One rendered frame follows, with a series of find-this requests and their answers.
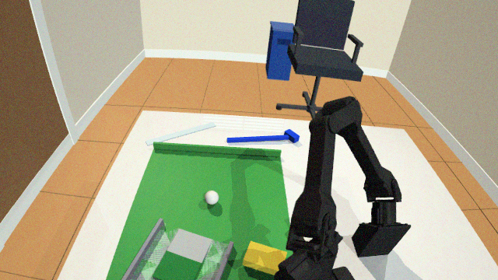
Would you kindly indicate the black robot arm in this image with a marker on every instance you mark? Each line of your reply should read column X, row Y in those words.
column 314, row 212

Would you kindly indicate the white golf ball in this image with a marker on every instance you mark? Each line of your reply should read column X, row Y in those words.
column 211, row 197

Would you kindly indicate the white cube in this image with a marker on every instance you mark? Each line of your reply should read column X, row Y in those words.
column 304, row 238

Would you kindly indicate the yellow rectangular block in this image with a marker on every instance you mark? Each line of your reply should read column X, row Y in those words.
column 263, row 258

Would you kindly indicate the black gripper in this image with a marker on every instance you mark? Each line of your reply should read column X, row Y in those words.
column 341, row 273

